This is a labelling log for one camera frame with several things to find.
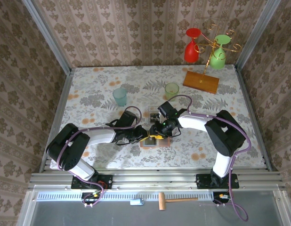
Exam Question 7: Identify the floral print tablecloth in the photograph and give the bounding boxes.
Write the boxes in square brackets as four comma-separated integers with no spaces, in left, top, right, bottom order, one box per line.
[49,65,266,169]

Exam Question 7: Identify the teal translucent plastic cup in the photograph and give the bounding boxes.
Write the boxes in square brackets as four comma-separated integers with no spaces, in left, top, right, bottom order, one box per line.
[112,88,128,107]

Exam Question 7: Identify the small wooden mallet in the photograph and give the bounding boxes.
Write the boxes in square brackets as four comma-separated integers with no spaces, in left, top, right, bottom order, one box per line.
[158,192,198,211]

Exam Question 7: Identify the aluminium corner post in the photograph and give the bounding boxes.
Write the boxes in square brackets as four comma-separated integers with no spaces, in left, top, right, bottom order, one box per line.
[234,0,282,71]
[22,0,73,75]

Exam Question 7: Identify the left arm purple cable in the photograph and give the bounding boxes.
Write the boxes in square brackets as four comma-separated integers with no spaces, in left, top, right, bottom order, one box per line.
[55,105,143,208]

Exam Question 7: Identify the wooden tray with cards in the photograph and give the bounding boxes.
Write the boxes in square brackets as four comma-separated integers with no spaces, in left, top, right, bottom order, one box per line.
[139,137,171,149]

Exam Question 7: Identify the gold rack on wooden base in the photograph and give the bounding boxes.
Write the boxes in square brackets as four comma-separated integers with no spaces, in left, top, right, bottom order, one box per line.
[182,23,242,95]

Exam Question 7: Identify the green plastic wine glass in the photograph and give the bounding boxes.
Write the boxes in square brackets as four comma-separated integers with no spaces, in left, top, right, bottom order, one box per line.
[209,34,231,70]

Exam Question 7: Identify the green translucent plastic cup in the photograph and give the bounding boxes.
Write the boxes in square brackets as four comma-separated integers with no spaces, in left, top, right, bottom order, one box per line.
[164,82,180,102]

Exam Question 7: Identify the aluminium side rail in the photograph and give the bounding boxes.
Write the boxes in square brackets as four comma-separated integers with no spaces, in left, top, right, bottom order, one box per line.
[234,65,278,172]
[38,69,74,174]

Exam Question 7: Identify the black connector box with wires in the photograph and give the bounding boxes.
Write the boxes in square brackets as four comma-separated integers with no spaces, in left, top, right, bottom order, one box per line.
[212,192,231,205]
[81,192,100,205]

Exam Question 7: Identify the red plastic wine glass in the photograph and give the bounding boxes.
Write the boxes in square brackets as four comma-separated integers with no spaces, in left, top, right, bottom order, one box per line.
[184,28,202,63]

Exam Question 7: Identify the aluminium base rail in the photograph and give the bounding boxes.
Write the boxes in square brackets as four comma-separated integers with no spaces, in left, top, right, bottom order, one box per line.
[27,168,286,190]

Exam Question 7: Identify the white slotted cable duct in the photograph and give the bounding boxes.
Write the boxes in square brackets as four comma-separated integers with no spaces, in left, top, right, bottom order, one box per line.
[36,191,216,202]

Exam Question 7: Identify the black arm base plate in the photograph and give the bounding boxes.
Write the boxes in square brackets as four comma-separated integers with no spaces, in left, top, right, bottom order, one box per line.
[71,174,113,190]
[196,173,240,190]

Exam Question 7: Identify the grey metal shelf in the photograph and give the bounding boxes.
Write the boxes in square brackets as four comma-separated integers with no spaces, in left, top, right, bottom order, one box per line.
[17,189,291,226]

